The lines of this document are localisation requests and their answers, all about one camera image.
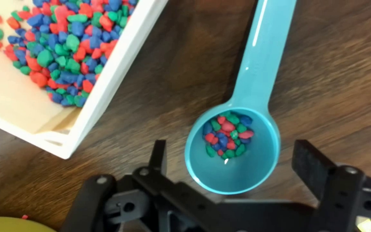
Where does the colourful pebbles small portion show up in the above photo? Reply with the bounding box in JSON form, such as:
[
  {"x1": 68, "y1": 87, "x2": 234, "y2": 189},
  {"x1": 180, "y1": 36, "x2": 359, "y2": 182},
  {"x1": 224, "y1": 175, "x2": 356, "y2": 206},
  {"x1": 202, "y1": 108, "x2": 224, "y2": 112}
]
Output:
[{"x1": 202, "y1": 109, "x2": 255, "y2": 160}]

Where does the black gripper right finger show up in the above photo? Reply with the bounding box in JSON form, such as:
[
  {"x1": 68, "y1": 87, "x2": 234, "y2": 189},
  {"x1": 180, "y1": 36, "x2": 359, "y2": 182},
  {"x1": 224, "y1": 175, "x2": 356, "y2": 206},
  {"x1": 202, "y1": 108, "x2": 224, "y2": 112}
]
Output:
[{"x1": 291, "y1": 138, "x2": 365, "y2": 209}]

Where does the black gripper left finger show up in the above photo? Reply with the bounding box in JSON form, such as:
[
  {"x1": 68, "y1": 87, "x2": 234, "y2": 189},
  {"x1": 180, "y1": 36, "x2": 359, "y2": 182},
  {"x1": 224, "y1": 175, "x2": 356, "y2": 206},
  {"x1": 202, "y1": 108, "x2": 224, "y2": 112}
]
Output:
[{"x1": 146, "y1": 138, "x2": 168, "y2": 174}]

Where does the yellow plastic bowl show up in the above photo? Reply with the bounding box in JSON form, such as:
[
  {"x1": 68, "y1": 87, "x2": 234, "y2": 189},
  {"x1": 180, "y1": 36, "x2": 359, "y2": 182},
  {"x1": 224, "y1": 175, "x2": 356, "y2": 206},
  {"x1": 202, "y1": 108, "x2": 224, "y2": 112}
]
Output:
[{"x1": 0, "y1": 215, "x2": 57, "y2": 232}]

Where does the teal plastic measuring cup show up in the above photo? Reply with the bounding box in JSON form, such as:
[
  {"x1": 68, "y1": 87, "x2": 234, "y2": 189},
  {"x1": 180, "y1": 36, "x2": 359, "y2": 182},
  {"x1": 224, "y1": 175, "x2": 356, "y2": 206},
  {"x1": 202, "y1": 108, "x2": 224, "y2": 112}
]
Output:
[{"x1": 182, "y1": 0, "x2": 298, "y2": 197}]

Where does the colourful pebble heap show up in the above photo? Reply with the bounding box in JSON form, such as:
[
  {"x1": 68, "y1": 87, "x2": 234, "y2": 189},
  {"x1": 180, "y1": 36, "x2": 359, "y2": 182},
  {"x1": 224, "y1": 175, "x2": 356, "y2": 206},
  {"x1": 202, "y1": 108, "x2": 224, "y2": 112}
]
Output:
[{"x1": 0, "y1": 0, "x2": 139, "y2": 108}]

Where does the light wooden box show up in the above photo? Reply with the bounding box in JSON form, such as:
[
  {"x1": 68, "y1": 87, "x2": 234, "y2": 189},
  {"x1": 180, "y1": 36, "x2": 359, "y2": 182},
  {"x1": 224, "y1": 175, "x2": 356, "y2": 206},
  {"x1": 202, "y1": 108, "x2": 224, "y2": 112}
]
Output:
[{"x1": 0, "y1": 0, "x2": 170, "y2": 161}]

